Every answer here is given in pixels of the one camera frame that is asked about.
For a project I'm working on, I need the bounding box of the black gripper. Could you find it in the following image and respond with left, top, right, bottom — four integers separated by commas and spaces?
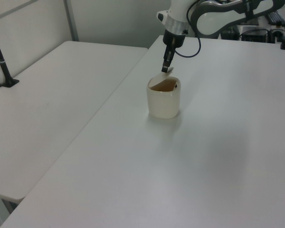
161, 29, 186, 73

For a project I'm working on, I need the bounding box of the cream plastic trash bin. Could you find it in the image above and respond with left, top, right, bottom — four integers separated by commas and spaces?
146, 67, 181, 120

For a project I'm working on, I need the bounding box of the dark green box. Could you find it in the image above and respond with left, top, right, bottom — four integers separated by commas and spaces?
220, 26, 240, 40

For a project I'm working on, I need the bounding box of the black electronics box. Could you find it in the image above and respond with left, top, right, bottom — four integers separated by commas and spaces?
239, 25, 269, 43

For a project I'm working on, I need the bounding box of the black keyboard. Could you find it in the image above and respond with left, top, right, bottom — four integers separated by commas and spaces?
267, 11, 285, 27

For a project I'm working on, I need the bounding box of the white table leg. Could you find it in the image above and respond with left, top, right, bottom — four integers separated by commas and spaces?
0, 194, 16, 228

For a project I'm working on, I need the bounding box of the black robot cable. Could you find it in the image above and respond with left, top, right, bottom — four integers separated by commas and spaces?
174, 0, 202, 58

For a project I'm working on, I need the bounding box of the grey partition frame post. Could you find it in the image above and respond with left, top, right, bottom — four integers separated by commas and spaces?
63, 0, 79, 41

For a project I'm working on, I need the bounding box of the black camera stand pole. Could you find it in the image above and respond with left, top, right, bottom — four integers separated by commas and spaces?
0, 20, 20, 88

